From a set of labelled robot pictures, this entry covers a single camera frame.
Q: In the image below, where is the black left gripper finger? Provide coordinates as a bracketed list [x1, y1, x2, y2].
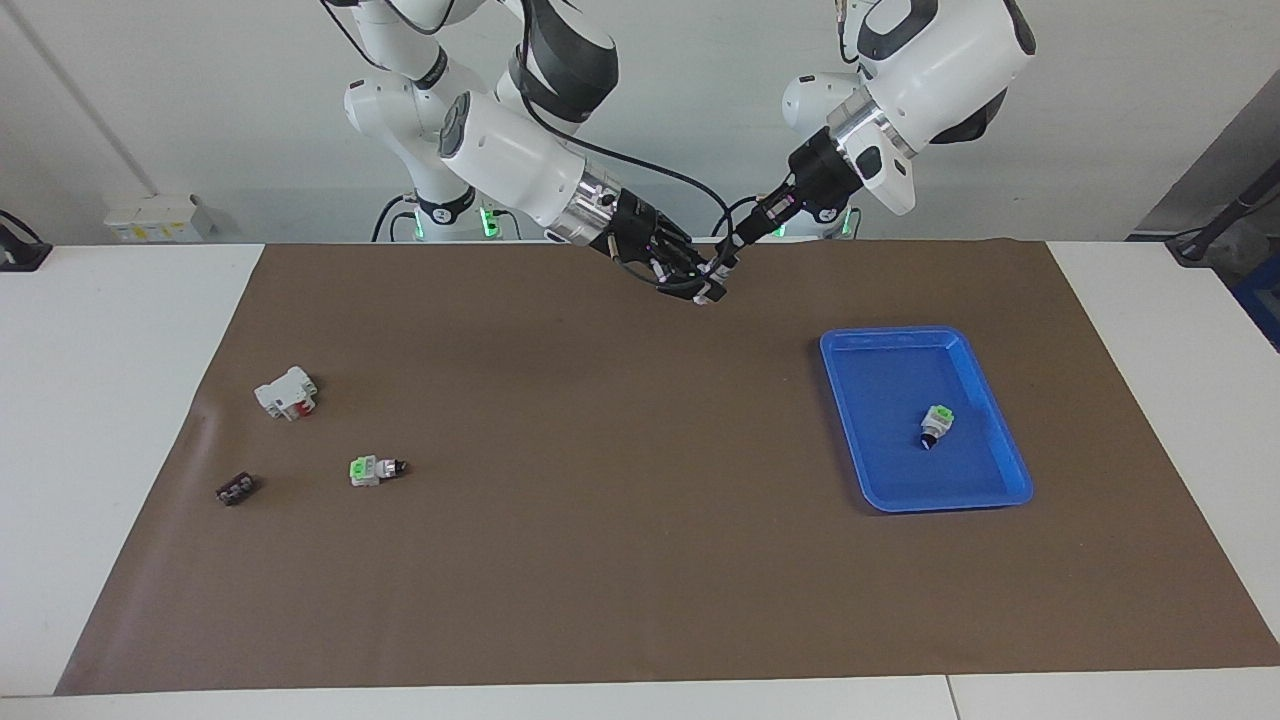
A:
[707, 190, 784, 272]
[721, 201, 797, 272]

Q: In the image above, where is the blue plastic tray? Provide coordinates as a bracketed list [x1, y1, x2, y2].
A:
[819, 326, 1034, 514]

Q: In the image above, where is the brown paper mat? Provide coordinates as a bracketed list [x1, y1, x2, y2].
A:
[55, 240, 1280, 696]

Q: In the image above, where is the white circuit breaker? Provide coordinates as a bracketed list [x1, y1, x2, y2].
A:
[253, 366, 319, 422]

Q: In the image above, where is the black stand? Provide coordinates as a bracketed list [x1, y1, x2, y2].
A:
[1165, 160, 1280, 266]

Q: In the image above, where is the blue crate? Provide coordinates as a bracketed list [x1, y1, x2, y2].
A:
[1232, 275, 1280, 353]

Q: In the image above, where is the black clamp base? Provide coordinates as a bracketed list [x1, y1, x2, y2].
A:
[0, 210, 53, 273]

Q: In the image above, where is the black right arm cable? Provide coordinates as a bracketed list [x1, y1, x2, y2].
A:
[515, 0, 736, 266]

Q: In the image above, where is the black base cable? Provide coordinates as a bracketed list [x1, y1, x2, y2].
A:
[371, 194, 421, 244]

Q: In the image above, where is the white wall socket box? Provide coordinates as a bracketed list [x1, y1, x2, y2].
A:
[103, 193, 216, 244]

